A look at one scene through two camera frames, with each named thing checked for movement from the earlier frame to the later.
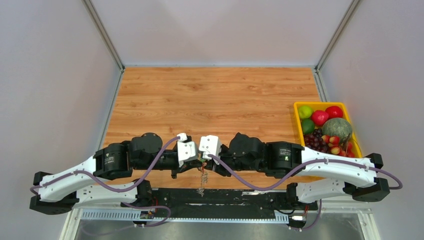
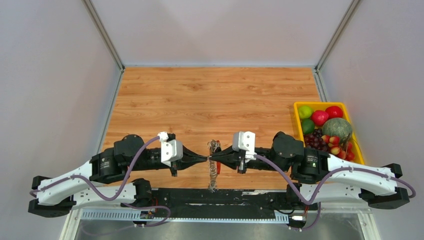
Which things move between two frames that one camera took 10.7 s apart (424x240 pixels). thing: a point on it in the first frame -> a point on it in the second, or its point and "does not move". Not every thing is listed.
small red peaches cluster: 336,147 does not move
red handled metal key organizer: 204,179 -> 215,167
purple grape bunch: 314,141 does not move
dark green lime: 308,126 does not move
